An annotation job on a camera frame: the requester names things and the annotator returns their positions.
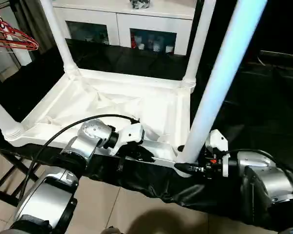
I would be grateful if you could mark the black plastic mat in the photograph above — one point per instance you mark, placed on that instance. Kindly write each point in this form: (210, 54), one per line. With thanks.
(258, 109)

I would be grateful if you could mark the black flat monitor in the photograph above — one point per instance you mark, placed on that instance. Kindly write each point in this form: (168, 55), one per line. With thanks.
(280, 54)

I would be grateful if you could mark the white plastic table leg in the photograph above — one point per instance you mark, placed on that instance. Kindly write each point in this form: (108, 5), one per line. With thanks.
(61, 41)
(2, 117)
(200, 41)
(222, 73)

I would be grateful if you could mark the small white box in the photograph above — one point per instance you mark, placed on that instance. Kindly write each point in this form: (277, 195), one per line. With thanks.
(24, 58)

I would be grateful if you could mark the white cabinet with glass doors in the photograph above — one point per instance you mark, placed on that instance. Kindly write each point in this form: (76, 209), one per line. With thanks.
(100, 14)

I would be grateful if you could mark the large black box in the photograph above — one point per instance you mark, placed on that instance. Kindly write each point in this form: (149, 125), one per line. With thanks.
(217, 36)

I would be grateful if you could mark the grey curtain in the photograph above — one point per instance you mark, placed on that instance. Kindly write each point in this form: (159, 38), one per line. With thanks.
(31, 22)

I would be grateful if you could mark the red bottle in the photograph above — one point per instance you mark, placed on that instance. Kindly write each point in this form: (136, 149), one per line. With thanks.
(136, 43)

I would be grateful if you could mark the black tangled bundle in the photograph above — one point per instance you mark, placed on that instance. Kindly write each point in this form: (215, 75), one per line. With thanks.
(140, 4)

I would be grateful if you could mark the white plastic table top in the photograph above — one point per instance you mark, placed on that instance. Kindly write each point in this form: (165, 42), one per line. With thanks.
(136, 104)

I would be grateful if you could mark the black folding table frame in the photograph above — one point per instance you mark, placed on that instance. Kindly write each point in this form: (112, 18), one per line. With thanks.
(5, 192)

